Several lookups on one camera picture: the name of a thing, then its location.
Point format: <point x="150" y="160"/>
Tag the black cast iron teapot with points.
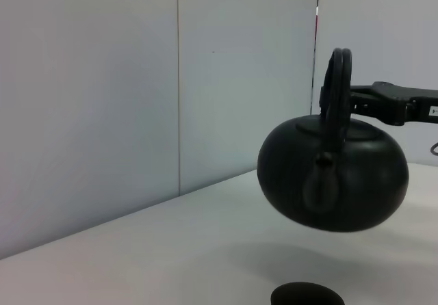
<point x="342" y="188"/>

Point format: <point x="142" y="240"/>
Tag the dark brown round teacup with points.
<point x="304" y="294"/>

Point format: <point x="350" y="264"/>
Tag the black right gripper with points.
<point x="410" y="103"/>

